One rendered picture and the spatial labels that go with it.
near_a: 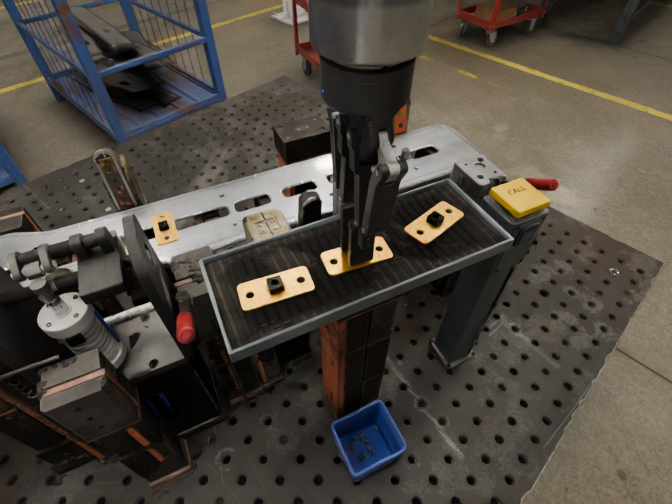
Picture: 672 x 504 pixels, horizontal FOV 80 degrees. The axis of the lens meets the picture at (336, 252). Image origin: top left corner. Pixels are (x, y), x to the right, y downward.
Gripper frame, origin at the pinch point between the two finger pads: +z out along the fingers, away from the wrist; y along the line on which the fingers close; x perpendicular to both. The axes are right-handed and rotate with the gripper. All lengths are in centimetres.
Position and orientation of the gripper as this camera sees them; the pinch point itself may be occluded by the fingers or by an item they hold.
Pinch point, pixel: (357, 233)
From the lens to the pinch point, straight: 46.0
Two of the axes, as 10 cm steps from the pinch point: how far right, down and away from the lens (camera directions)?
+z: 0.0, 6.7, 7.4
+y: -3.6, -6.9, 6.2
